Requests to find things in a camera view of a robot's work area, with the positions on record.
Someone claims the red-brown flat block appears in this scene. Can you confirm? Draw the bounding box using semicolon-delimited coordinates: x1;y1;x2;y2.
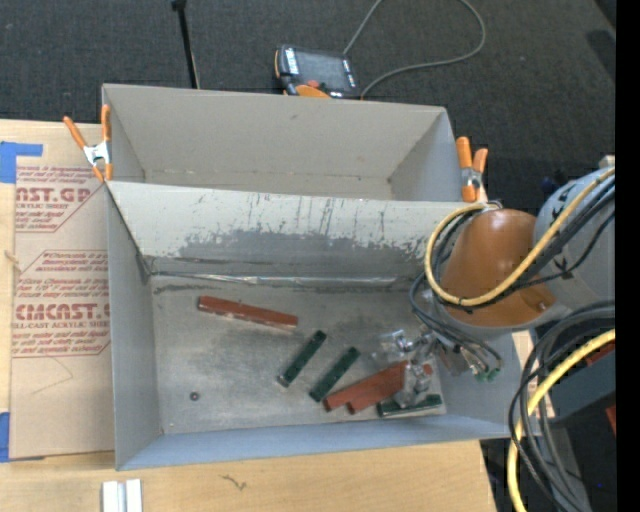
196;295;300;331
322;360;410;413
345;363;434;416

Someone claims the dark green flat block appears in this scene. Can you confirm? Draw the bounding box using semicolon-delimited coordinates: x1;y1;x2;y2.
308;346;362;403
375;393;445;419
276;329;328;389

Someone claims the brown cardboard board red print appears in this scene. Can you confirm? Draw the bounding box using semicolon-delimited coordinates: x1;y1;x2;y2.
0;118;117;462

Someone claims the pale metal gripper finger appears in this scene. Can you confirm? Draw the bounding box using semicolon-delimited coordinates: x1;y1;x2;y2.
377;329;427;359
393;361;434;407

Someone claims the grey metal bin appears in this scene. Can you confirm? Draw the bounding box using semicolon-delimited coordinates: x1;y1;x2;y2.
101;83;524;472

